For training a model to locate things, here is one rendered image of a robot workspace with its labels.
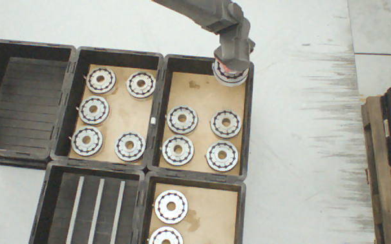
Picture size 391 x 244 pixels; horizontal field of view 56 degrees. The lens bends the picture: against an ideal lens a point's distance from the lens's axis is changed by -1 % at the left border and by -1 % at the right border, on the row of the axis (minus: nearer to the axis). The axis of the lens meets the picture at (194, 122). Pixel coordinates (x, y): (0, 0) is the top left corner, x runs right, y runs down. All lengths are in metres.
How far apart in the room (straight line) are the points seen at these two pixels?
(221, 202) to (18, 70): 0.86
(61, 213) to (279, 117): 0.83
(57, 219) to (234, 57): 0.76
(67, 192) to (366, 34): 2.03
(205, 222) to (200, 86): 0.46
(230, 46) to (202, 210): 0.54
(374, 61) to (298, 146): 1.24
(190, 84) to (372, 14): 1.67
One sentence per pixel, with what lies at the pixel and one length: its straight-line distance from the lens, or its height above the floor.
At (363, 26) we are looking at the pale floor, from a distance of 2.64.
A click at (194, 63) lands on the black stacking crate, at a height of 0.90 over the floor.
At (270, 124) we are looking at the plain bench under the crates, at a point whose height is 0.70.
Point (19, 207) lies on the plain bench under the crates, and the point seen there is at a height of 0.70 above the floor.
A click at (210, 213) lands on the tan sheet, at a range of 1.18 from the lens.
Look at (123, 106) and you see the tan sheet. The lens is 1.30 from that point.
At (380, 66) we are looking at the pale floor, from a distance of 2.53.
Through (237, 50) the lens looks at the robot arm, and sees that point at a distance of 0.88.
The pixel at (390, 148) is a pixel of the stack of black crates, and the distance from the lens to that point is 2.13.
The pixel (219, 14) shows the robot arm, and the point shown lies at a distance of 0.84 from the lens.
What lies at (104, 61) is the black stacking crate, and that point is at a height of 0.86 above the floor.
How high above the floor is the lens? 2.01
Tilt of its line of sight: 70 degrees down
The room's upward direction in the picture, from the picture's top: 3 degrees counter-clockwise
